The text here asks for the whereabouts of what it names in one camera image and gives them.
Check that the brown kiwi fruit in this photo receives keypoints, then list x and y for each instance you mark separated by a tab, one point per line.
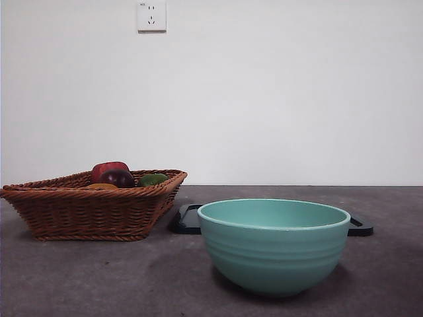
102	186

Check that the teal ribbed bowl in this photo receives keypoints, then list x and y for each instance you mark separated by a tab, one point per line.
274	254

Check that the green avocado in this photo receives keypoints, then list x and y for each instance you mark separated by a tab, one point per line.
152	180

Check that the dark rectangular tray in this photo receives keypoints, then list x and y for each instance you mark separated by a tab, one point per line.
186	223

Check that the dark purple plum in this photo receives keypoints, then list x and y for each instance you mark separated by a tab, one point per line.
117	178

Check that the red apple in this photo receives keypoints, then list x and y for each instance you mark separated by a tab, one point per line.
105	166

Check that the brown wicker basket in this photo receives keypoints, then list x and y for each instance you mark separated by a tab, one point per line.
82	214

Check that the white wall socket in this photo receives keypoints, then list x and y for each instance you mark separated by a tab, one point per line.
152	18

